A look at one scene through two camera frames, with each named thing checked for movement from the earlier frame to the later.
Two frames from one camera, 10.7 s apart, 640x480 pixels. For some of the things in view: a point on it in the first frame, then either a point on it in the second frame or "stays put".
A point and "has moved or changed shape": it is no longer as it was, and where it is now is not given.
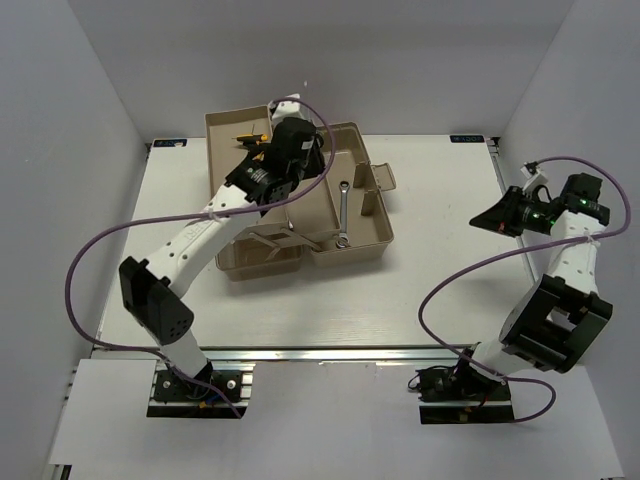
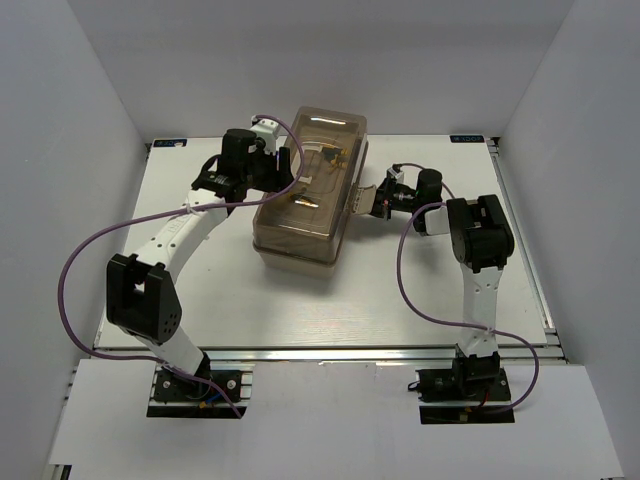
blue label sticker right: (467, 139) stays put
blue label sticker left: (170, 143) stays put
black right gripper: (501, 215) -> (383, 202)
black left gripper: (318, 160) -> (277, 179)
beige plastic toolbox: (342, 215) has moved or changed shape
